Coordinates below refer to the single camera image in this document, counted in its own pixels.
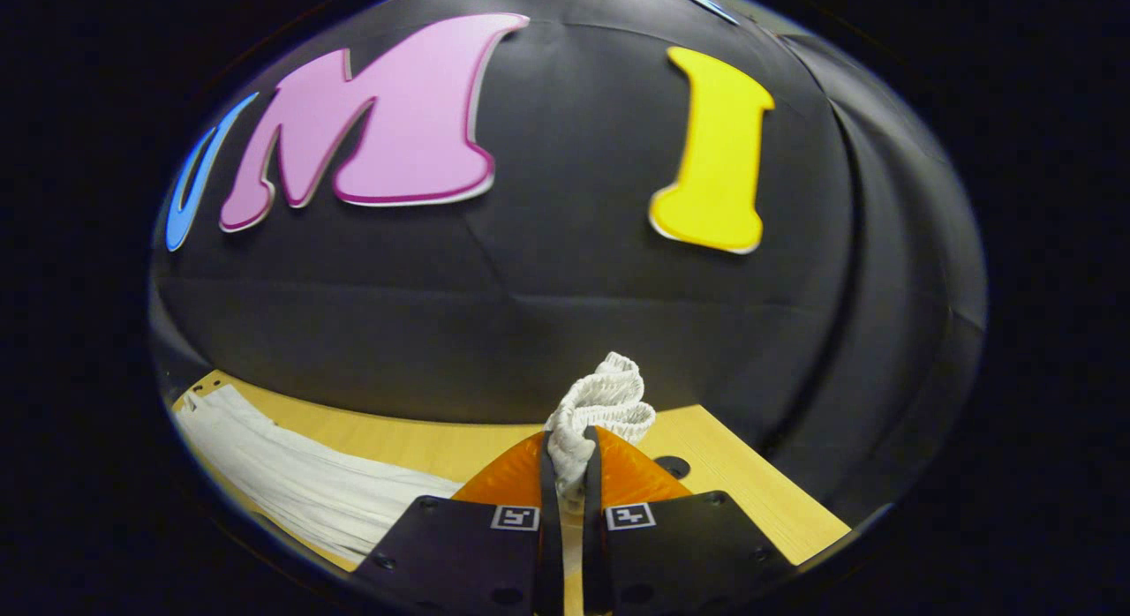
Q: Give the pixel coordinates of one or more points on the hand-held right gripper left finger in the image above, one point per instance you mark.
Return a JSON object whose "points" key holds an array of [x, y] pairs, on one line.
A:
{"points": [[549, 528]]}

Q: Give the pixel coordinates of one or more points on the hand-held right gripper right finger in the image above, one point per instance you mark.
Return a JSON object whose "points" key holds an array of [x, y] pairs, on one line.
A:
{"points": [[593, 528]]}

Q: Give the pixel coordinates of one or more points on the white jeans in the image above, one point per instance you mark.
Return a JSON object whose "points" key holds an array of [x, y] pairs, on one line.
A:
{"points": [[291, 484]]}

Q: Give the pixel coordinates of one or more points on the black backdrop cloth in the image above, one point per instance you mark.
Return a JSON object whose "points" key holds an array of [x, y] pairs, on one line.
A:
{"points": [[574, 289]]}

